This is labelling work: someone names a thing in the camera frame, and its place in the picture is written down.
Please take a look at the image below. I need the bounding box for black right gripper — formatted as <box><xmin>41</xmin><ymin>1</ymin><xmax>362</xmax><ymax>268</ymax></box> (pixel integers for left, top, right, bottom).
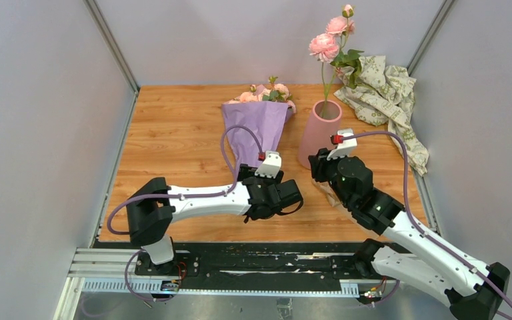
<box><xmin>309</xmin><ymin>147</ymin><xmax>353</xmax><ymax>209</ymax></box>

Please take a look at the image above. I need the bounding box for beige ribbon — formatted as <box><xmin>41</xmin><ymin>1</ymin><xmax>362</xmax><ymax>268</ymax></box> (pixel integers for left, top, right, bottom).
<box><xmin>313</xmin><ymin>181</ymin><xmax>351</xmax><ymax>217</ymax></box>

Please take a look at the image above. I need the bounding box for pink cylindrical vase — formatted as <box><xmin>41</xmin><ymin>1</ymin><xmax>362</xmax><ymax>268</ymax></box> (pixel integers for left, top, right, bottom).
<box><xmin>297</xmin><ymin>100</ymin><xmax>343</xmax><ymax>169</ymax></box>

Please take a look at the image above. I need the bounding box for purple flower bouquet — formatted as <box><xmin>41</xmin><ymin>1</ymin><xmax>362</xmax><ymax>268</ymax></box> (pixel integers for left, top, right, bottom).
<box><xmin>221</xmin><ymin>77</ymin><xmax>297</xmax><ymax>167</ymax></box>

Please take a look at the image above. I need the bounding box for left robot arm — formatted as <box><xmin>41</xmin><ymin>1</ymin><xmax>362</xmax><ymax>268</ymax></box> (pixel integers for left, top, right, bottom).
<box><xmin>125</xmin><ymin>164</ymin><xmax>303</xmax><ymax>275</ymax></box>

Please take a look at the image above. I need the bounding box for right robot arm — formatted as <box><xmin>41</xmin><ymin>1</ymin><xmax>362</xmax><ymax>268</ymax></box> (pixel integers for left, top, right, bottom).
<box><xmin>308</xmin><ymin>148</ymin><xmax>510</xmax><ymax>319</ymax></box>

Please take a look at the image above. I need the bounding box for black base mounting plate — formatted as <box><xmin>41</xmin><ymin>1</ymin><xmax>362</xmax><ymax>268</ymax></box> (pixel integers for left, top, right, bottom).
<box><xmin>130</xmin><ymin>242</ymin><xmax>383</xmax><ymax>293</ymax></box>

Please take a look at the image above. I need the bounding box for crumpled green patterned cloth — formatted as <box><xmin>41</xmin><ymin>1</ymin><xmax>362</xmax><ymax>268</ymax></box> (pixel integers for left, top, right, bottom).
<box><xmin>334</xmin><ymin>55</ymin><xmax>429</xmax><ymax>175</ymax></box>

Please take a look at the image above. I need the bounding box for pink rose stem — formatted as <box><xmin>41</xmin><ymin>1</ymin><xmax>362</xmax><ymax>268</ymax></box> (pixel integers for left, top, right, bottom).
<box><xmin>308</xmin><ymin>4</ymin><xmax>363</xmax><ymax>117</ymax></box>

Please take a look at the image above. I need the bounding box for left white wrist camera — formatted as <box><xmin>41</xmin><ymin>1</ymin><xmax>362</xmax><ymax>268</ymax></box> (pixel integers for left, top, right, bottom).
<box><xmin>255</xmin><ymin>151</ymin><xmax>282</xmax><ymax>179</ymax></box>

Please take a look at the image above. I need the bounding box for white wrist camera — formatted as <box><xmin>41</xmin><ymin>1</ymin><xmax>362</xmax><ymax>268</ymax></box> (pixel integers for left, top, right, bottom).
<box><xmin>255</xmin><ymin>151</ymin><xmax>282</xmax><ymax>179</ymax></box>
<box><xmin>327</xmin><ymin>128</ymin><xmax>358</xmax><ymax>161</ymax></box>

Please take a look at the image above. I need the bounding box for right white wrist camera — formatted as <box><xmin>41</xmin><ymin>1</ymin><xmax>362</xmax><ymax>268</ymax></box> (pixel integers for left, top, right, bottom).
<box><xmin>327</xmin><ymin>128</ymin><xmax>358</xmax><ymax>161</ymax></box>

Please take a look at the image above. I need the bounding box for aluminium rail frame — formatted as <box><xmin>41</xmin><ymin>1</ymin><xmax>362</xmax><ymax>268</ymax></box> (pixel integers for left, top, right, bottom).
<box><xmin>53</xmin><ymin>247</ymin><xmax>482</xmax><ymax>320</ymax></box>

